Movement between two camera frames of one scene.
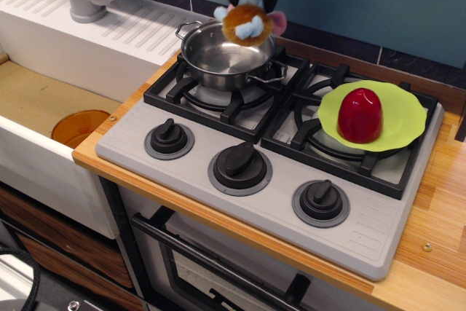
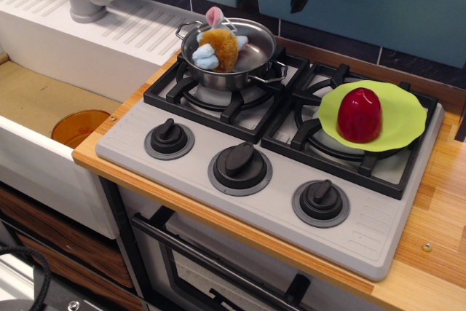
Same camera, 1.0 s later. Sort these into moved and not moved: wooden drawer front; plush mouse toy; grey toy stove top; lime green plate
Moved: plush mouse toy
Not moved: wooden drawer front; lime green plate; grey toy stove top
